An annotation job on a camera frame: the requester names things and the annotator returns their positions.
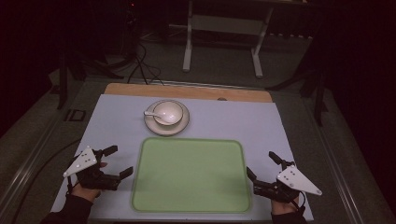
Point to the green tray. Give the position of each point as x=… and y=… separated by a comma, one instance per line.
x=191, y=175

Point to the white metal stand frame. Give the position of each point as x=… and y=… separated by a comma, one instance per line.
x=187, y=46

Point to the person's left hand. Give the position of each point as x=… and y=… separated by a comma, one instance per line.
x=87, y=193

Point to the person's right hand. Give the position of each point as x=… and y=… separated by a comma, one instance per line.
x=281, y=207

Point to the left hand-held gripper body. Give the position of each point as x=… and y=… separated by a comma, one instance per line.
x=83, y=160

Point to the black stand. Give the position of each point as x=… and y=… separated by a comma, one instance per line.
x=319, y=93

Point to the white bowl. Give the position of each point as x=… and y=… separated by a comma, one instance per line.
x=171, y=110

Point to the white ceramic spoon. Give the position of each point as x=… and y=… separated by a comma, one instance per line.
x=152, y=114

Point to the white saucer plate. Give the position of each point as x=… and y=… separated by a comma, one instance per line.
x=180, y=125

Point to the black floor box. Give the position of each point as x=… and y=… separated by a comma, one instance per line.
x=75, y=115

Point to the pale blue table sheet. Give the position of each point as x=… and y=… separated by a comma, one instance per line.
x=118, y=124

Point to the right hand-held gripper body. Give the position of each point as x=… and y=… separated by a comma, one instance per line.
x=295, y=182

